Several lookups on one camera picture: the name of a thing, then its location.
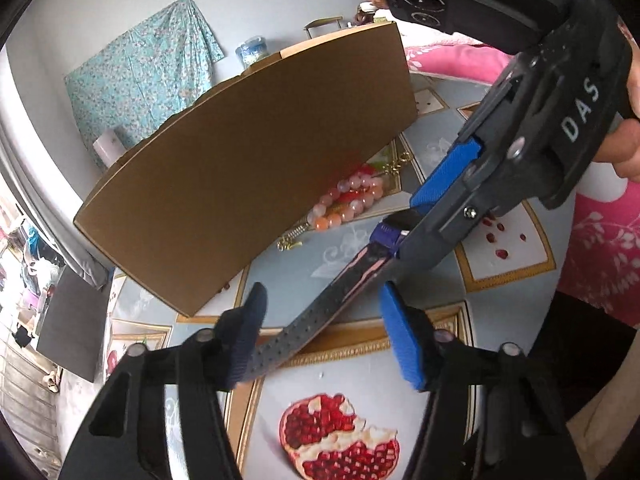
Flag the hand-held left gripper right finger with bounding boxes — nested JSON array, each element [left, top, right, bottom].
[[378, 282, 588, 480]]

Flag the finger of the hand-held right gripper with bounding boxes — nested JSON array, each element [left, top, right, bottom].
[[409, 52, 541, 217], [392, 150, 556, 263]]

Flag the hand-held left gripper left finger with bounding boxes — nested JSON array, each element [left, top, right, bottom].
[[59, 282, 268, 480]]

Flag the gold hook earrings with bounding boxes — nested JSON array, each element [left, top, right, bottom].
[[381, 152, 414, 177]]

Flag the black smartwatch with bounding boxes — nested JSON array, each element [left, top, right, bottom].
[[247, 212, 426, 383]]

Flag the gold spring earring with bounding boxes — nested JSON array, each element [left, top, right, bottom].
[[277, 225, 306, 252]]

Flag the colourful bead bracelet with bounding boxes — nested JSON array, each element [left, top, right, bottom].
[[306, 172, 386, 231]]

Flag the brown cardboard box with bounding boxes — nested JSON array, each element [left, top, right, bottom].
[[72, 21, 420, 318]]

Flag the person's right hand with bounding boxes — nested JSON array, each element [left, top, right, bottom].
[[594, 16, 640, 181]]

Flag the pomegranate print tablecloth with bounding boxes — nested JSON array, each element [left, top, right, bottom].
[[102, 72, 571, 480]]

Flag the pink floral blanket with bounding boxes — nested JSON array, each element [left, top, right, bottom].
[[404, 42, 640, 328]]

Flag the grey cabinet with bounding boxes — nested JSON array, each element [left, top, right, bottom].
[[36, 264, 112, 383]]

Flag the wooden chair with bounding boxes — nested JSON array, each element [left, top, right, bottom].
[[303, 16, 345, 40]]

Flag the pile of clothes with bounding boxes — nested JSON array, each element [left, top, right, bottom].
[[0, 200, 63, 351]]

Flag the blue water dispenser bottle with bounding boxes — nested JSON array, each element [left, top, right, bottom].
[[235, 35, 271, 68]]

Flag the pale pink rolled mat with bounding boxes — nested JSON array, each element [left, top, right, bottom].
[[92, 125, 126, 168]]

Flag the turquoise floral wall cloth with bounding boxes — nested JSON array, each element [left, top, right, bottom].
[[64, 0, 225, 146]]

